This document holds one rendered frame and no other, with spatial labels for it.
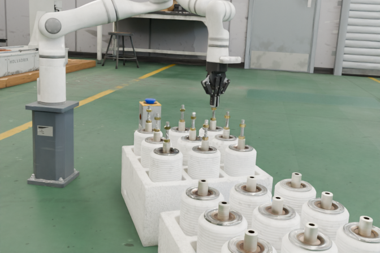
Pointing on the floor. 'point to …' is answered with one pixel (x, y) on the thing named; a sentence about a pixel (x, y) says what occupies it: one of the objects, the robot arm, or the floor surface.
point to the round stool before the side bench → (119, 47)
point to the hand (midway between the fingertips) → (214, 101)
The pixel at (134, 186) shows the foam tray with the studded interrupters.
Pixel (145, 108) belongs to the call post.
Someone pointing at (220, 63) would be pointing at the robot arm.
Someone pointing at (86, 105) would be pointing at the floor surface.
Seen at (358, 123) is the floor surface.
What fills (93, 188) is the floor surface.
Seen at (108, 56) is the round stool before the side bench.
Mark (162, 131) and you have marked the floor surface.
